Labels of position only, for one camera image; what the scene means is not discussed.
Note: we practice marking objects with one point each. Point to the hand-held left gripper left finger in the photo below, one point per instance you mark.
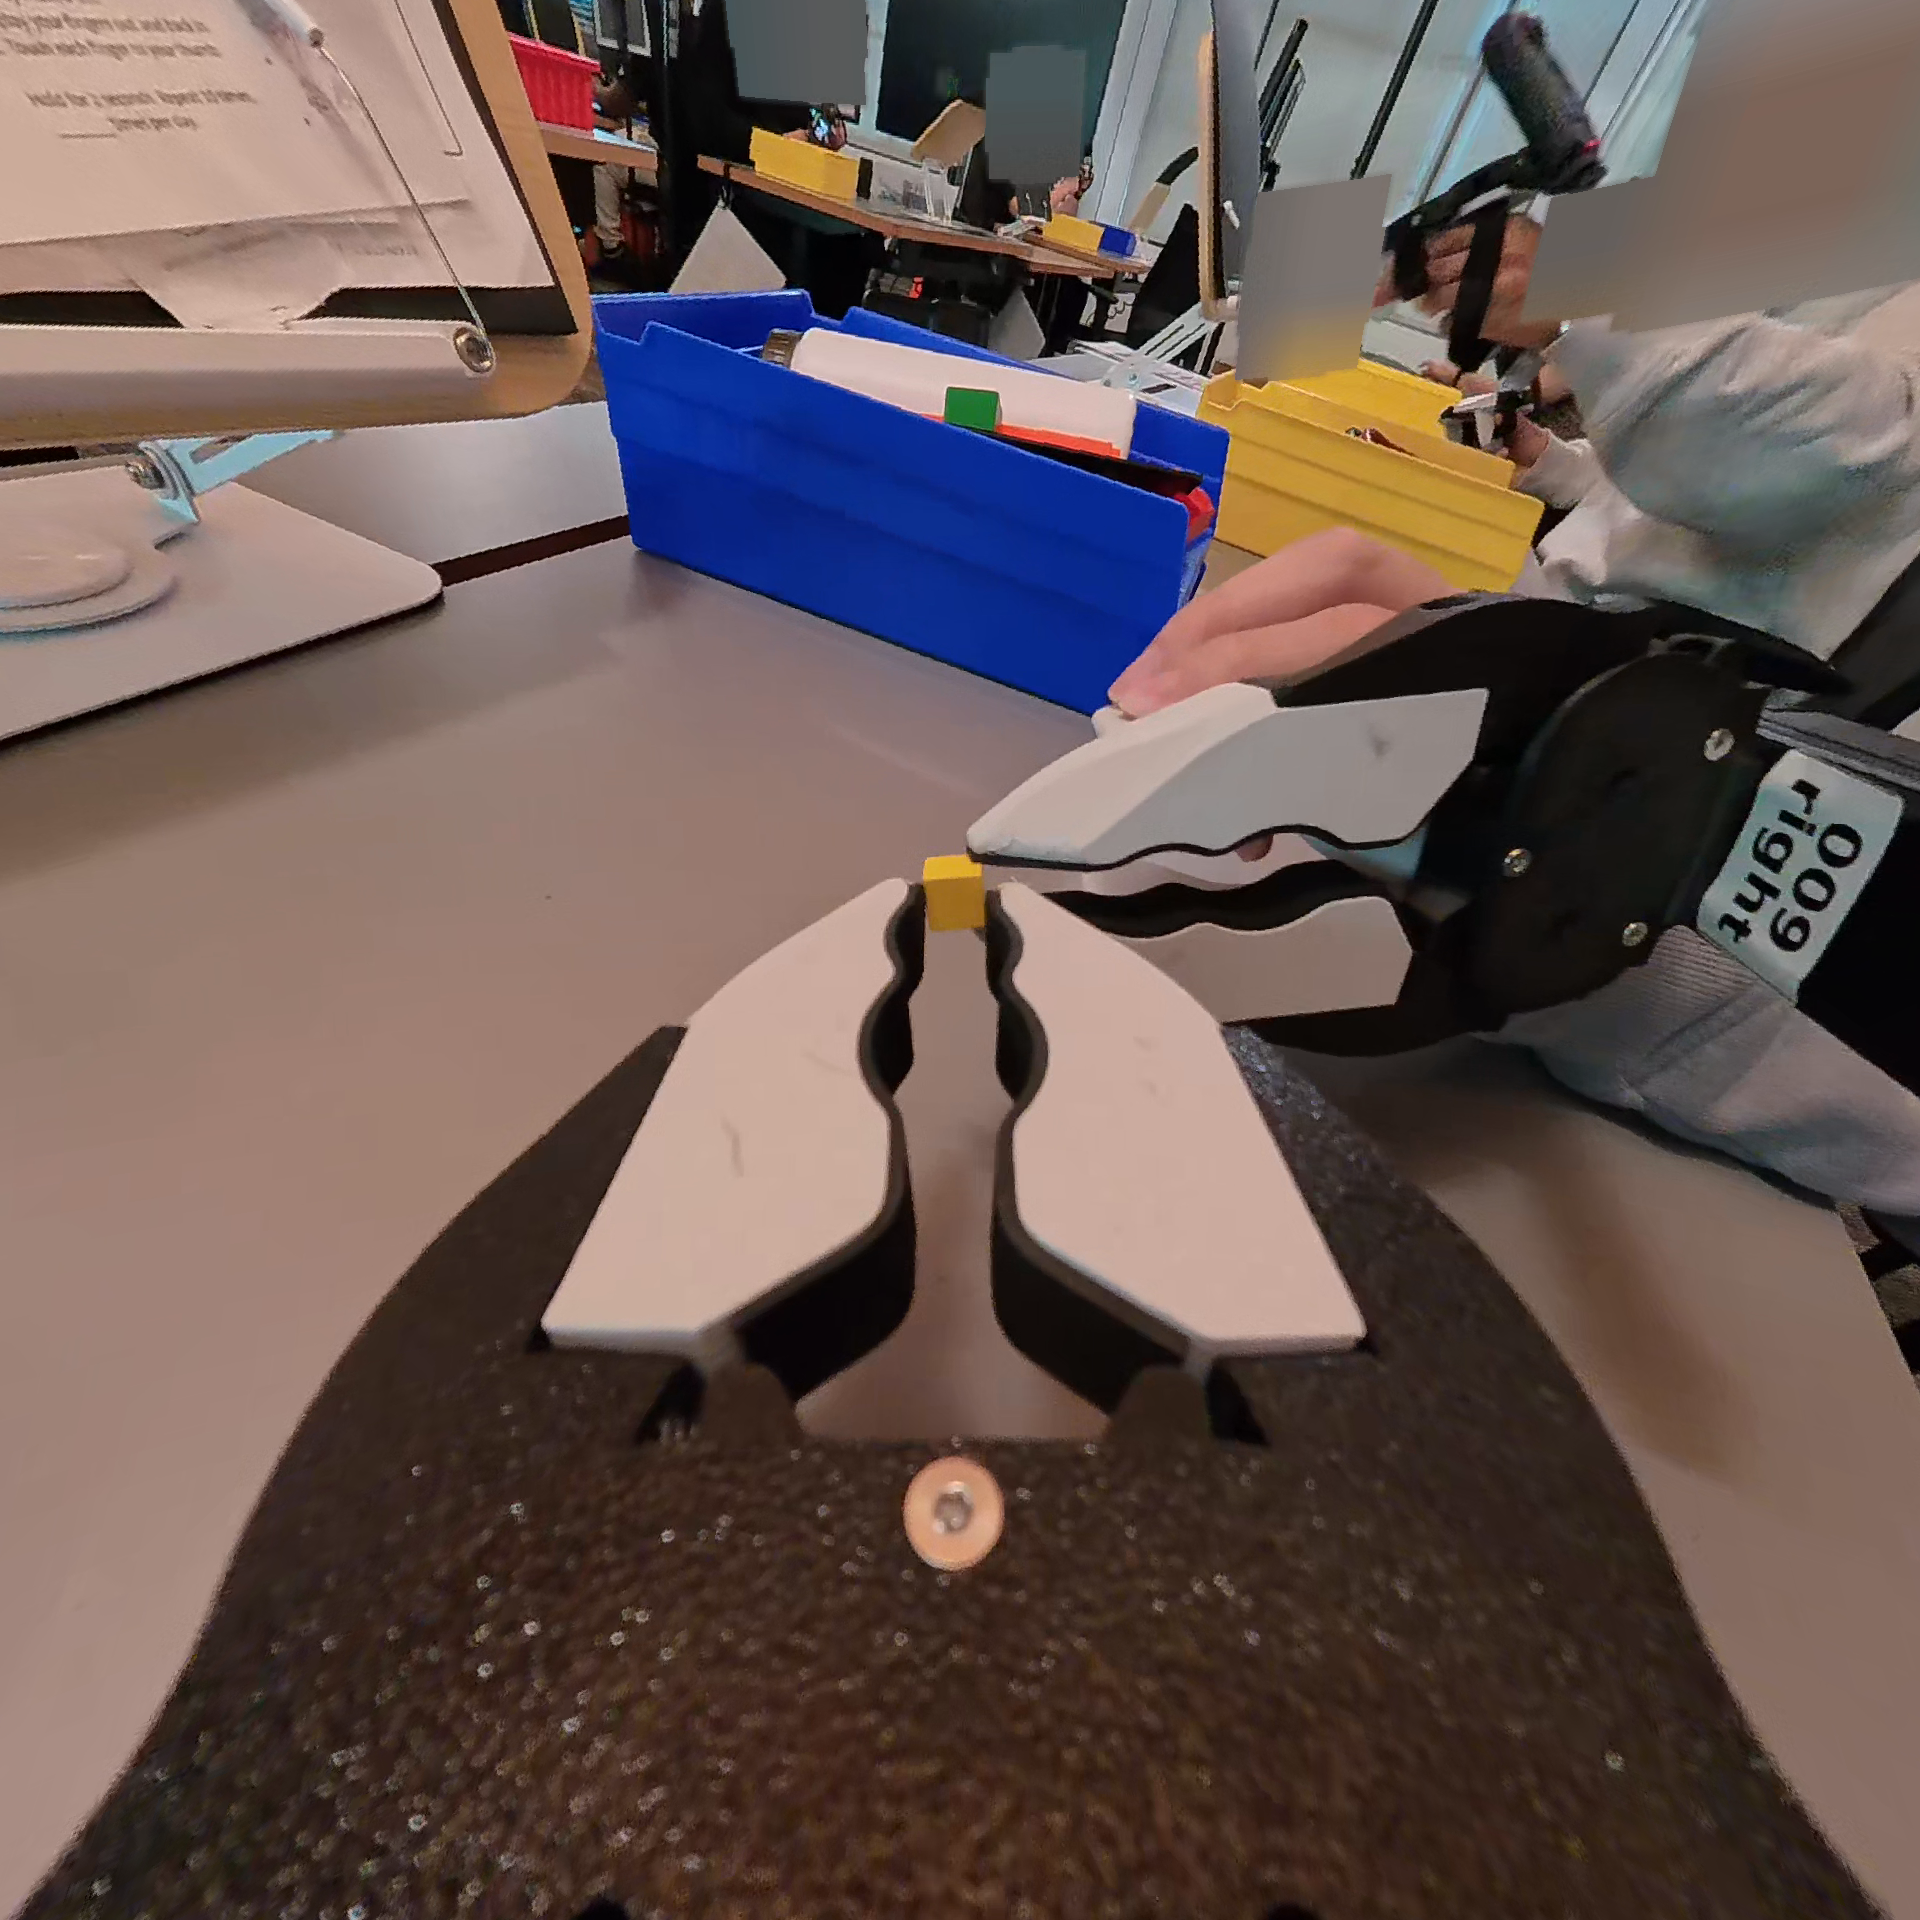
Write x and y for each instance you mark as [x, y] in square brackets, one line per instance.
[750, 1154]

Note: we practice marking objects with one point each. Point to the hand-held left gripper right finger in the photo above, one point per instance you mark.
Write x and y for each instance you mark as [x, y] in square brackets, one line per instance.
[1170, 1154]

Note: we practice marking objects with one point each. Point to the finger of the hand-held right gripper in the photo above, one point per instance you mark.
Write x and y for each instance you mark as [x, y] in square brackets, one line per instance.
[1247, 763]
[1306, 961]

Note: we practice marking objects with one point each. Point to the small yellow cube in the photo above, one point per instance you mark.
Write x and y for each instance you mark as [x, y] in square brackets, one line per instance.
[955, 894]

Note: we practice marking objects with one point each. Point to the blue plastic bin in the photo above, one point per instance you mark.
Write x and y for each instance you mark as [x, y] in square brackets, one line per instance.
[898, 568]

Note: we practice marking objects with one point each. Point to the person's right forearm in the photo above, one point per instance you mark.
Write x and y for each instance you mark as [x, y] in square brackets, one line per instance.
[1730, 1081]

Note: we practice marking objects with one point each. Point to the grey desk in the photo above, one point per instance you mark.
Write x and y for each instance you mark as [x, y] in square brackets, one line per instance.
[377, 928]

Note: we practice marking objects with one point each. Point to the background wooden desk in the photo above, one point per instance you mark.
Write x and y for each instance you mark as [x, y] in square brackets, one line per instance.
[898, 210]

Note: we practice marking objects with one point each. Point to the person's right hand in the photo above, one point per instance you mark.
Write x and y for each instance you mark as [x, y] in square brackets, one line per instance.
[1295, 614]

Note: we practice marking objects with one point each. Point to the small red object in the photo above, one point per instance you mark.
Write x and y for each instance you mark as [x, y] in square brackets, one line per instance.
[1195, 521]

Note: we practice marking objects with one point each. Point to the large yellow plastic bin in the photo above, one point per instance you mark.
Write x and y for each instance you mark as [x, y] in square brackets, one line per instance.
[1348, 480]

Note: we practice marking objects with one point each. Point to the flat orange block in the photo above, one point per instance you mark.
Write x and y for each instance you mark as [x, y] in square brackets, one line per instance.
[1068, 438]

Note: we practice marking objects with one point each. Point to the small green cube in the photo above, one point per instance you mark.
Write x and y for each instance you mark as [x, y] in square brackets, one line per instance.
[972, 411]

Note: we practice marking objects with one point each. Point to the white tube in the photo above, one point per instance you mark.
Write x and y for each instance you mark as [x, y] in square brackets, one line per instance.
[882, 365]

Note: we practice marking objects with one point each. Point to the small yellow and blue bin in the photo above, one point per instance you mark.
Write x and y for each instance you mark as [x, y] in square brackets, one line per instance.
[1082, 236]

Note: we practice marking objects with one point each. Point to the wooden board stand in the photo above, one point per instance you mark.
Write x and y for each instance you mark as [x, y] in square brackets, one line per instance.
[1223, 182]

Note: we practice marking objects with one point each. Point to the wooden document stand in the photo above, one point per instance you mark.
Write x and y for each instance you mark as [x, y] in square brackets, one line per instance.
[267, 600]

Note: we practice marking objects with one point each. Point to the black monitor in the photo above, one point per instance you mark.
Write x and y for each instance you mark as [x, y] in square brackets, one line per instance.
[928, 56]

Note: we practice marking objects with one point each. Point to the red plastic bin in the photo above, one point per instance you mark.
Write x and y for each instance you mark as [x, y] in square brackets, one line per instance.
[555, 86]

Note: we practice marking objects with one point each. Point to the printed instruction sheets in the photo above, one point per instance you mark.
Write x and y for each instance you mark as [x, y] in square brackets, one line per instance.
[180, 149]

